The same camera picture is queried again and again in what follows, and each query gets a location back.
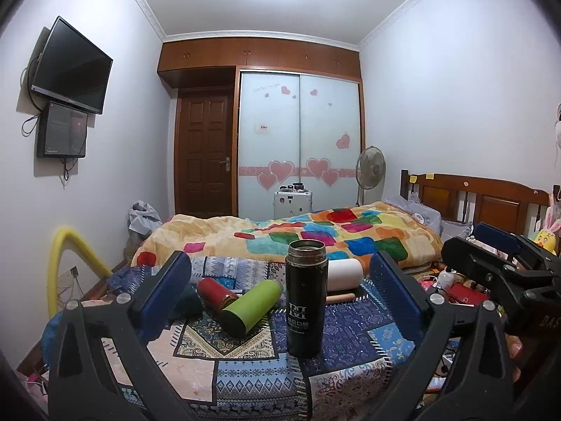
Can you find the black wall cable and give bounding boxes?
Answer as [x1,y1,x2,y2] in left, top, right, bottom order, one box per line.
[18,64,45,138]

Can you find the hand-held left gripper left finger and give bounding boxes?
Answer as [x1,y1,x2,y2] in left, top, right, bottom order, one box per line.
[47,263,200,421]

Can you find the dark green cup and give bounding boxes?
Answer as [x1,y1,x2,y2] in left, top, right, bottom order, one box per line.
[181,283,203,317]

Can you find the grey clothes pile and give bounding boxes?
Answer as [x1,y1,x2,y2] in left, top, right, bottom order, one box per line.
[128,201,164,236]

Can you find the white cup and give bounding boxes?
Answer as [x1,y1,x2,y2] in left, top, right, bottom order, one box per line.
[327,258,365,293]

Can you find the green insulated cup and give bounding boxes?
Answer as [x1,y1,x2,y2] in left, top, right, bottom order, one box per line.
[220,279,283,336]

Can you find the silver suitcase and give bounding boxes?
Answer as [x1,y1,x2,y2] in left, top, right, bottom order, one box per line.
[273,188,315,220]

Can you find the grey pillow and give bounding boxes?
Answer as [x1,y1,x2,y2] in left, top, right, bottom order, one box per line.
[385,195,444,234]

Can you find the brown wooden door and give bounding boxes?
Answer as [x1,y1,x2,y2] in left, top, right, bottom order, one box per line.
[174,89,234,219]

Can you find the wall power socket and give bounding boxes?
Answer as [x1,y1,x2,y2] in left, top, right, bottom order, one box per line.
[54,266,82,291]

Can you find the black insulated cup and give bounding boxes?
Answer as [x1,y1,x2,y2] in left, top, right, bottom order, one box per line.
[285,240,329,359]

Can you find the wooden bed headboard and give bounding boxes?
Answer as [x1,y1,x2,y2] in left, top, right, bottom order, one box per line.
[399,169,551,234]

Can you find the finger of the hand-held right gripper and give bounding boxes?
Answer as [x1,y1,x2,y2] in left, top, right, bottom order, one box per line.
[440,236,554,319]
[474,222,561,275]

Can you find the brown wooden overhead cabinet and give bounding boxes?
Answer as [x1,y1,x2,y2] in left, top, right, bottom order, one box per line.
[157,37,363,91]

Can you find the wall-mounted black television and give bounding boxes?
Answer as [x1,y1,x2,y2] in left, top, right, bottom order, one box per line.
[30,16,114,115]

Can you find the red insulated cup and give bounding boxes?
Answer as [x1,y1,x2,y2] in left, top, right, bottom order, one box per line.
[196,277,240,319]

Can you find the standing electric fan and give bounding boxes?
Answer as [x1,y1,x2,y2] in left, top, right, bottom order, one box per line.
[354,146,387,208]

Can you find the red packet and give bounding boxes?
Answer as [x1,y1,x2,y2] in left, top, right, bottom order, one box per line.
[446,282,488,307]

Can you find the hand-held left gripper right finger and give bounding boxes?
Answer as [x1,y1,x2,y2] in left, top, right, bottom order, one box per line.
[369,250,518,421]

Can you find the yellow bunny plush toy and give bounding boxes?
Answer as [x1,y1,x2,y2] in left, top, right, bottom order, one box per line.
[527,216,561,256]

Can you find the colourful patchwork blanket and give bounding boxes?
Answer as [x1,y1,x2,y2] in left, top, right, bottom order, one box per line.
[131,207,444,280]

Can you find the patterned blue cloth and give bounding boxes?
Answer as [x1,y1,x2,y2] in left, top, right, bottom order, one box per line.
[41,255,441,421]

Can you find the small black wall monitor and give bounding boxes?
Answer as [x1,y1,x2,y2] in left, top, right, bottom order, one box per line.
[36,100,88,159]

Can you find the person's right hand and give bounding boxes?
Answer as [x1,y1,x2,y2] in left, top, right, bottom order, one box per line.
[504,333,526,387]

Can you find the yellow foam tube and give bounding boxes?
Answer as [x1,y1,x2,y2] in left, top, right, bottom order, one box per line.
[48,227,113,322]

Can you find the glass sliding wardrobe with hearts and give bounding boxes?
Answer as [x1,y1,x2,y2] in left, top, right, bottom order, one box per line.
[236,67,365,221]

